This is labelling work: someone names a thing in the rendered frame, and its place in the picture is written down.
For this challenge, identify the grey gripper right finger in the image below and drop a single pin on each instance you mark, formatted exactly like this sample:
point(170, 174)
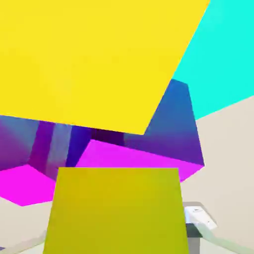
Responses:
point(195, 216)

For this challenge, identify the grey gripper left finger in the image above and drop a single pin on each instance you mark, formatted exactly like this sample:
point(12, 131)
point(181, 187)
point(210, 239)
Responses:
point(29, 247)

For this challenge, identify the small yellow cube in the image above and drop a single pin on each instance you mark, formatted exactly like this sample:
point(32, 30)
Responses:
point(117, 214)

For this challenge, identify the large magenta box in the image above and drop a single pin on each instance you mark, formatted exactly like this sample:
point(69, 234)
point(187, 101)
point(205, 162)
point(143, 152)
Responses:
point(129, 156)

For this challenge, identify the large blue box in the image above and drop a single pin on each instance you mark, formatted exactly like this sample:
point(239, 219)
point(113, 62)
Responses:
point(174, 127)

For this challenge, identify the large cyan box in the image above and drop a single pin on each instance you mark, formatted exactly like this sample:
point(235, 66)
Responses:
point(222, 55)

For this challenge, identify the large yellow box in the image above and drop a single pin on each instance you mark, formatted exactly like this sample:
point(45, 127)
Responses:
point(83, 59)

